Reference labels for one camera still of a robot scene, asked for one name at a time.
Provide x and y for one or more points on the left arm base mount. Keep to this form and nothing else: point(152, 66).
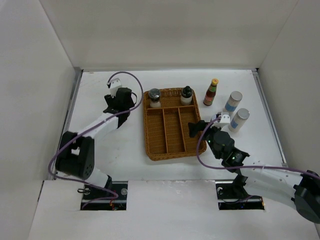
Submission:
point(93, 199)

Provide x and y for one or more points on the red ketchup bottle yellow cap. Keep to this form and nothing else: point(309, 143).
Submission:
point(211, 92)

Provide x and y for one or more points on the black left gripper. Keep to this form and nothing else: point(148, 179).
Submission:
point(111, 100)

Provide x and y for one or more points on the brown wicker divided basket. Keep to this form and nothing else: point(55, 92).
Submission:
point(166, 130)

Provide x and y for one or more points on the clear-cap salt grinder bottle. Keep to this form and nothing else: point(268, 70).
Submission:
point(154, 97)

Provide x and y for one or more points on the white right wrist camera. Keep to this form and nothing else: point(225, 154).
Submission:
point(223, 120)

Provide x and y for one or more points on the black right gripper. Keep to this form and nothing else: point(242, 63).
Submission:
point(195, 127)

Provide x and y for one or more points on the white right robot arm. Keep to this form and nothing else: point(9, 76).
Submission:
point(292, 187)

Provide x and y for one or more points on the blue-label white granule bottle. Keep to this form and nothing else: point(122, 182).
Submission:
point(233, 101)

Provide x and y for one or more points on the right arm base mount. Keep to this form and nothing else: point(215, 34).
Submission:
point(231, 196)

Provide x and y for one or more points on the white-lid brown spice jar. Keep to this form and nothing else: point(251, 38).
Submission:
point(215, 116)

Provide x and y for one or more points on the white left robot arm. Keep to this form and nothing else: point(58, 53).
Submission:
point(78, 158)

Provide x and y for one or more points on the black-cap glass salt bottle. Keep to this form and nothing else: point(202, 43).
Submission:
point(186, 96)

